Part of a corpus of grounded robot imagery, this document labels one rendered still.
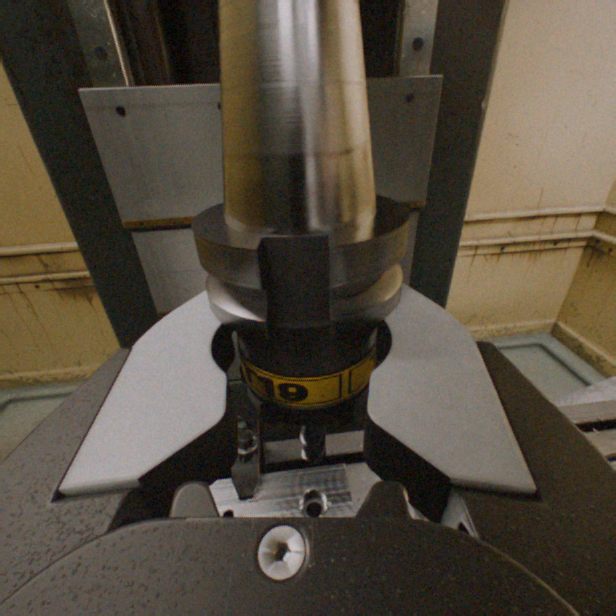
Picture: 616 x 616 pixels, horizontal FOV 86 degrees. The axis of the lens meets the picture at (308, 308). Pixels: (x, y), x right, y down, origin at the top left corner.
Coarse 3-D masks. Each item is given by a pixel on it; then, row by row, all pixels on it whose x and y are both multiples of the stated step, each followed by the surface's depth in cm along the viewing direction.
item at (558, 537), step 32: (480, 352) 8; (512, 384) 7; (512, 416) 6; (544, 416) 6; (544, 448) 6; (576, 448) 6; (544, 480) 5; (576, 480) 5; (608, 480) 5; (448, 512) 6; (480, 512) 5; (512, 512) 5; (544, 512) 5; (576, 512) 5; (608, 512) 5; (512, 544) 4; (544, 544) 4; (576, 544) 4; (608, 544) 4; (544, 576) 4; (576, 576) 4; (608, 576) 4; (576, 608) 4; (608, 608) 4
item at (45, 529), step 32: (128, 352) 8; (96, 384) 7; (64, 416) 7; (96, 416) 7; (32, 448) 6; (64, 448) 6; (0, 480) 6; (32, 480) 6; (0, 512) 5; (32, 512) 5; (64, 512) 5; (96, 512) 5; (128, 512) 5; (0, 544) 5; (32, 544) 5; (64, 544) 5; (0, 576) 4
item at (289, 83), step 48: (240, 0) 6; (288, 0) 6; (336, 0) 6; (240, 48) 7; (288, 48) 6; (336, 48) 7; (240, 96) 7; (288, 96) 7; (336, 96) 7; (240, 144) 8; (288, 144) 7; (336, 144) 7; (240, 192) 8; (288, 192) 8; (336, 192) 8
